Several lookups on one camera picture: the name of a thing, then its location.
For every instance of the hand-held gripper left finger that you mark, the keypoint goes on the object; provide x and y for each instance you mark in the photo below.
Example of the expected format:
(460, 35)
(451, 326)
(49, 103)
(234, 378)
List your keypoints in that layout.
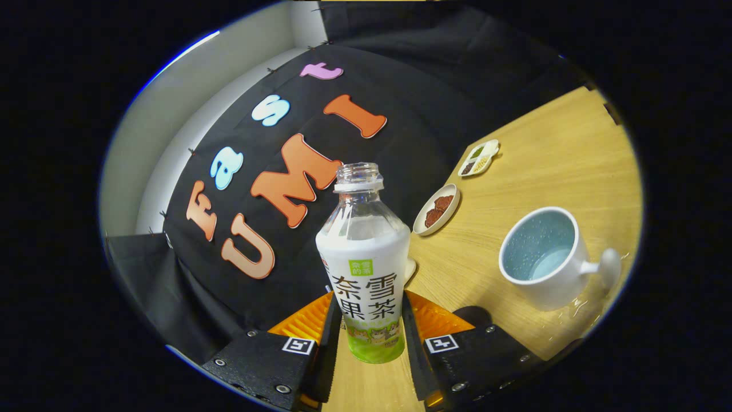
(329, 366)

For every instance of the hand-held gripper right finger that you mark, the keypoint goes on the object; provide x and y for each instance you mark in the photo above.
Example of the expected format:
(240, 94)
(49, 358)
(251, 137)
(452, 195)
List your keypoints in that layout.
(413, 360)

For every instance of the dark round coaster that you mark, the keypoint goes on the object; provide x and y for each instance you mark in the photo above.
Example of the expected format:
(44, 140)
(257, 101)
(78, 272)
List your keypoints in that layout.
(472, 316)

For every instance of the white-label juice bottle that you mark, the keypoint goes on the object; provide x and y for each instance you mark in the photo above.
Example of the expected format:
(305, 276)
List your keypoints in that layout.
(363, 269)

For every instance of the white toaster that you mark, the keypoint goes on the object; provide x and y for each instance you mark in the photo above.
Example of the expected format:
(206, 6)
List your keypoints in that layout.
(410, 270)

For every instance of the round plate with brown snacks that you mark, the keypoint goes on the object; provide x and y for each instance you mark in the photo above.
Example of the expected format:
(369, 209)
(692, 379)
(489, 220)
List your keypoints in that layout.
(436, 210)

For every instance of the white divided condiment dish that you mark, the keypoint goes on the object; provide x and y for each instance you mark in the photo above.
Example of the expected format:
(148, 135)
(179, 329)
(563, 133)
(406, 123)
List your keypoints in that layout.
(479, 158)

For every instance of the wooden table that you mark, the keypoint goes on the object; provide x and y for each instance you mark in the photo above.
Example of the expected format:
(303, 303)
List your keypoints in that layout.
(543, 143)

